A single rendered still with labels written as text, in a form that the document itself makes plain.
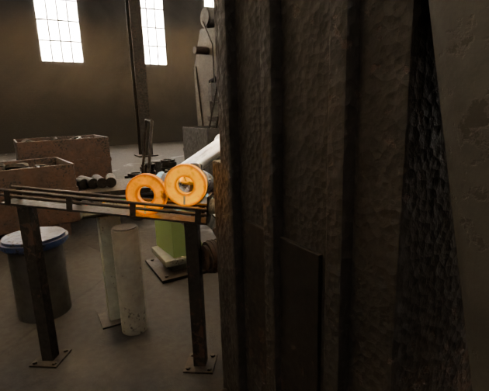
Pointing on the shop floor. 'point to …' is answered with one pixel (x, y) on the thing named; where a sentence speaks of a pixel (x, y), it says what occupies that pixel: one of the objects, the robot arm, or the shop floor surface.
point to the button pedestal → (110, 319)
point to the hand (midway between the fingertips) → (185, 179)
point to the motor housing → (209, 256)
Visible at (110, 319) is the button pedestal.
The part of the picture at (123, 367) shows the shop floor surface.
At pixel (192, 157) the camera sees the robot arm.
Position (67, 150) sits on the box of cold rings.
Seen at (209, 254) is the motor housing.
